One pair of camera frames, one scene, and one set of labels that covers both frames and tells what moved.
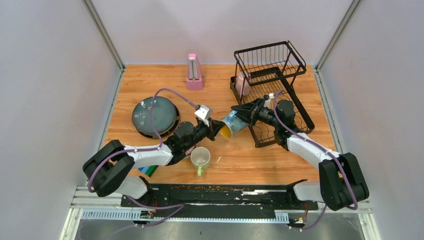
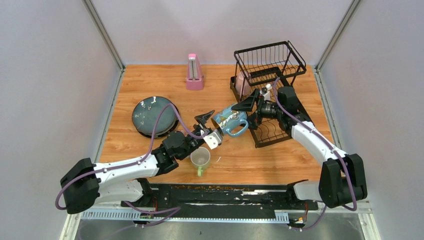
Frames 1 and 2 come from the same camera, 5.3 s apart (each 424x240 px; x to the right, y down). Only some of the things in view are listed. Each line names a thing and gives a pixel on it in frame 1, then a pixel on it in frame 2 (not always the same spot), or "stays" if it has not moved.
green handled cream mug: x=200 y=157 stays
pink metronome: x=195 y=80 stays
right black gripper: x=249 y=112 -> x=247 y=105
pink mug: x=239 y=84 stays
